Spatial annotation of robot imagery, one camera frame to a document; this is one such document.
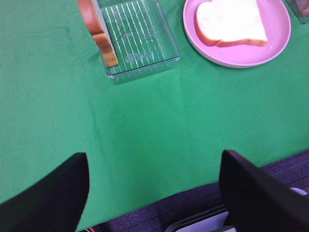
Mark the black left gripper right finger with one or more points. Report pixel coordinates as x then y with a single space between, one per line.
257 202

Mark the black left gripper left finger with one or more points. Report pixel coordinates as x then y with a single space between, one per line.
53 204

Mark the bread slice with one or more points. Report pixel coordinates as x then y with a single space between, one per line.
95 23
225 23

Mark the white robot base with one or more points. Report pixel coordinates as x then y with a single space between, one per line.
211 220

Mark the green tablecloth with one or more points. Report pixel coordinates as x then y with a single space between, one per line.
145 139

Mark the pink round plate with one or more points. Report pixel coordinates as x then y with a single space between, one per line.
277 24

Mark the left clear plastic container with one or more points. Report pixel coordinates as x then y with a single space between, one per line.
143 41

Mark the clear plastic container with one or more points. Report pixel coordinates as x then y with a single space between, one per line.
143 41
300 9

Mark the right clear plastic container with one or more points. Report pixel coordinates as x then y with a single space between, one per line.
300 9

